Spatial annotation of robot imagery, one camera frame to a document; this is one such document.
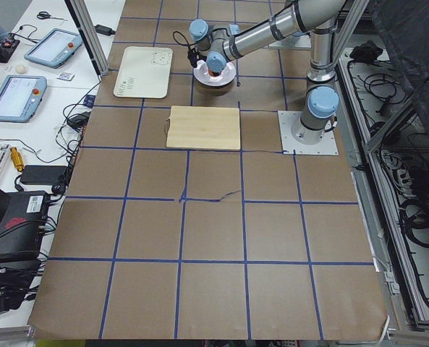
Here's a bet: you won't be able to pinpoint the orange fruit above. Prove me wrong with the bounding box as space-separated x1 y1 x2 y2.
208 70 220 77

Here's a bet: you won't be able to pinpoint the white ribbed plate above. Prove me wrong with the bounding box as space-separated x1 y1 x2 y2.
193 60 237 87

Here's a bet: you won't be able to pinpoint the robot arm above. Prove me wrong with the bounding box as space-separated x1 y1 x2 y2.
187 1 346 145

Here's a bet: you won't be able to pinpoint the cream bear tray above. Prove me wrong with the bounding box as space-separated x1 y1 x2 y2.
113 46 173 99

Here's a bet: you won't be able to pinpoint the bamboo cutting board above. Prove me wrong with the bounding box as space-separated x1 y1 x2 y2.
166 106 241 150

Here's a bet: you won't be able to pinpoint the black power adapter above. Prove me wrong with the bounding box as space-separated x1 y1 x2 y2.
94 25 116 36

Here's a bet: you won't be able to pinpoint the gold metal cylinder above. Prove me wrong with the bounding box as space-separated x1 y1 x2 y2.
10 147 25 172

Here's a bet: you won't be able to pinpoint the far blue teach pendant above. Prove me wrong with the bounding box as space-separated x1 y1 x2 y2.
24 28 82 68

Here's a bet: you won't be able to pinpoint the blue teach pendant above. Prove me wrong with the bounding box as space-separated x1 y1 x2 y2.
24 28 82 68
0 74 47 123

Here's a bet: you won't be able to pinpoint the black computer box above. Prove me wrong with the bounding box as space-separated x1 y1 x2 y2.
0 189 50 262

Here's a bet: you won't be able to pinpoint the near blue teach pendant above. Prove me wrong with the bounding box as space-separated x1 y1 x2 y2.
0 74 47 123

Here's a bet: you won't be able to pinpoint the small white ball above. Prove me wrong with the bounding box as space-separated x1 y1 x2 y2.
16 65 27 74

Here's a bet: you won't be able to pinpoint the black scissors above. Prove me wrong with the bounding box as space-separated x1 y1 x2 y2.
36 11 51 20

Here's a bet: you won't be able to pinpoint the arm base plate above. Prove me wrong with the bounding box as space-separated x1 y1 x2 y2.
278 111 339 155

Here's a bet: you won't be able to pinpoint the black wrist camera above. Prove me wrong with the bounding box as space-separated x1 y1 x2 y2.
187 48 199 68

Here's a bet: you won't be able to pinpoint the aluminium frame post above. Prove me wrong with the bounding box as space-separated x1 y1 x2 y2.
64 0 109 77

